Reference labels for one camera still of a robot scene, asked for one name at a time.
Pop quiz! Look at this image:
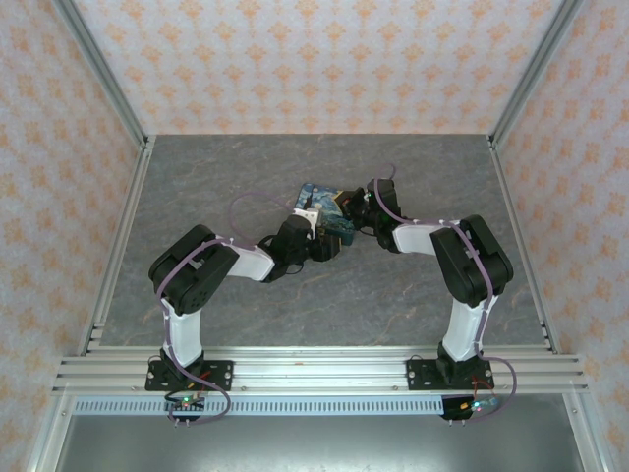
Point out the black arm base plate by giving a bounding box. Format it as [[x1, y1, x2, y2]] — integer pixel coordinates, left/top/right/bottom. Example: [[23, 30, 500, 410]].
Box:
[[406, 358, 495, 393], [143, 359, 235, 393]]

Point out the slotted grey cable duct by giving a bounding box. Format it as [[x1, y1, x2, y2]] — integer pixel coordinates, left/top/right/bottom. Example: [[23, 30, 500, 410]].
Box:
[[73, 396, 446, 418]]

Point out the grey metal sheet panel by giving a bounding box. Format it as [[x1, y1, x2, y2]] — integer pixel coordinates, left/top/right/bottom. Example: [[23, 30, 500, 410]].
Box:
[[48, 415, 586, 472]]

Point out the aluminium corner post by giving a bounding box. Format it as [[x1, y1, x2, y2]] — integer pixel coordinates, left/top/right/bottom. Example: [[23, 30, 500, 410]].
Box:
[[52, 0, 149, 148], [489, 0, 587, 147]]

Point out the narrow aluminium table rail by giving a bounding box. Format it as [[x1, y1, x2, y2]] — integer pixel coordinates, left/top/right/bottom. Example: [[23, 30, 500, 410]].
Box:
[[83, 343, 559, 361]]

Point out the starry night print mat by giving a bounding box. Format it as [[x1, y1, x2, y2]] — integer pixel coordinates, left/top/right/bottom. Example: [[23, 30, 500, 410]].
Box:
[[286, 182, 356, 246]]

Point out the wide aluminium mounting beam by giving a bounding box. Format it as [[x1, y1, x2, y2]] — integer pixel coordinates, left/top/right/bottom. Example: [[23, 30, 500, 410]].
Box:
[[51, 357, 590, 395]]

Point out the black controller board with leds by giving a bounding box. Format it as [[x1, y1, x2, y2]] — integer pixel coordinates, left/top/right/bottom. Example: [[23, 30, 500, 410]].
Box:
[[441, 392, 502, 424], [164, 391, 207, 425]]

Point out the aluminium table side rail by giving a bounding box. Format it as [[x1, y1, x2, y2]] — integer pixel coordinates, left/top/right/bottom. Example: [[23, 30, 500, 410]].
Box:
[[80, 136, 157, 356], [487, 136, 560, 354]]

